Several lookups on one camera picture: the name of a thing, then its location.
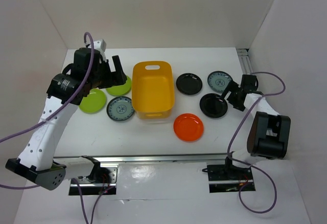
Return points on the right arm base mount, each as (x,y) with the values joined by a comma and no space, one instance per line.
(228,178)

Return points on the green plate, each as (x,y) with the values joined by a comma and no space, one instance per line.
(120,90)
(93,102)

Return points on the black plate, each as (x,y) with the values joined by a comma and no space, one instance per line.
(189,84)
(213,106)

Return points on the yellow plastic bin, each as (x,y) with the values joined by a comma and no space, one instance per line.
(153,95)

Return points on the blue floral plate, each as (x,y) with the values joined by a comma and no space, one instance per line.
(120,109)
(218,81)

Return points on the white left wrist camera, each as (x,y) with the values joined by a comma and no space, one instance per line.
(100,45)

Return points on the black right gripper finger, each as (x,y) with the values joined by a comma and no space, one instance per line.
(236,103)
(229,91)

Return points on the blue floral plate right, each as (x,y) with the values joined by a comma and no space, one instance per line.
(218,81)

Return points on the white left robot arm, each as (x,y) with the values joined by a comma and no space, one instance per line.
(90,69)

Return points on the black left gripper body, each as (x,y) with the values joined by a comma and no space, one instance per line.
(103,72)

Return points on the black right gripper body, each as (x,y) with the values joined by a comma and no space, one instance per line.
(235,92)

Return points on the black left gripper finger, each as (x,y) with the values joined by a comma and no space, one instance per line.
(118,76)
(100,84)

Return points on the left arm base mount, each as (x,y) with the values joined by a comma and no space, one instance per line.
(91,175)

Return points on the blue floral plate left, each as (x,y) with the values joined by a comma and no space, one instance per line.
(120,109)

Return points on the aluminium rail front edge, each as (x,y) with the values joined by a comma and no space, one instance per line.
(166,158)

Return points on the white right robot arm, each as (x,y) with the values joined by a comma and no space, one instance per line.
(269,134)

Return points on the orange plate front right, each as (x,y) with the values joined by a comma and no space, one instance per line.
(188,127)

